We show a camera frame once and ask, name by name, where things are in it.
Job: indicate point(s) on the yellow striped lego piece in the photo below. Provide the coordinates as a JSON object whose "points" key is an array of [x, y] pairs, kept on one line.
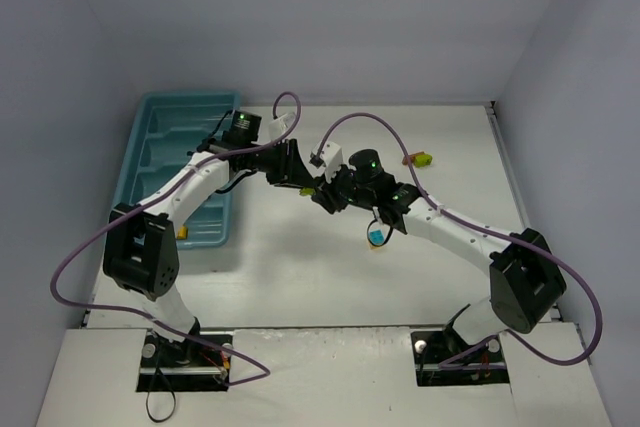
{"points": [[182, 233]]}

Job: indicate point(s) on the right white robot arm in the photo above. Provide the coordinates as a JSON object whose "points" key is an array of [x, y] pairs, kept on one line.
{"points": [[523, 285]]}

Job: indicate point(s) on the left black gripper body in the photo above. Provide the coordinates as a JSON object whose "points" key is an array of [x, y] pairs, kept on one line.
{"points": [[288, 162]]}

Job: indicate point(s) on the blue yellow lego cube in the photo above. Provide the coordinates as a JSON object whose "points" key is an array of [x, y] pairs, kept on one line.
{"points": [[376, 238]]}

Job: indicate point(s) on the teal plastic compartment tray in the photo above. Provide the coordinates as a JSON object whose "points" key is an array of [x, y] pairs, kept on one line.
{"points": [[166, 128]]}

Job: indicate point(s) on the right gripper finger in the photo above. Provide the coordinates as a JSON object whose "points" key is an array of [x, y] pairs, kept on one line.
{"points": [[325, 202], [320, 188]]}

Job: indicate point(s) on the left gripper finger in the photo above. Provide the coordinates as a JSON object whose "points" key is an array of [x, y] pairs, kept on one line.
{"points": [[302, 162], [288, 184]]}

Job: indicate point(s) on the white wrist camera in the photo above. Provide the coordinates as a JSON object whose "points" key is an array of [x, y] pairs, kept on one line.
{"points": [[328, 156], [280, 125]]}

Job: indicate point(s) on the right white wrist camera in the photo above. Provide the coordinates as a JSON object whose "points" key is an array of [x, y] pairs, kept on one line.
{"points": [[328, 156]]}

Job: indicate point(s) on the orange brown lego brick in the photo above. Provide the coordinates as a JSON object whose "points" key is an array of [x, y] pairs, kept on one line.
{"points": [[411, 159]]}

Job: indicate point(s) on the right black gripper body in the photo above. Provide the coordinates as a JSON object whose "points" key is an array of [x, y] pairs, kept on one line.
{"points": [[329, 192]]}

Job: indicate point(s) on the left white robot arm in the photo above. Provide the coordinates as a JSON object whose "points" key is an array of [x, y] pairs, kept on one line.
{"points": [[141, 253]]}

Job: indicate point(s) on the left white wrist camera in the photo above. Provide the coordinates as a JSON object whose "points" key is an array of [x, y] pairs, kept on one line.
{"points": [[280, 125]]}

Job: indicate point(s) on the small green lego brick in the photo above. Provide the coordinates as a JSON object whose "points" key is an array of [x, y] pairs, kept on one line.
{"points": [[422, 160]]}

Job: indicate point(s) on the green blue green lego stack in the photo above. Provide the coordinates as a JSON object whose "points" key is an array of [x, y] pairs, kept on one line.
{"points": [[307, 192]]}

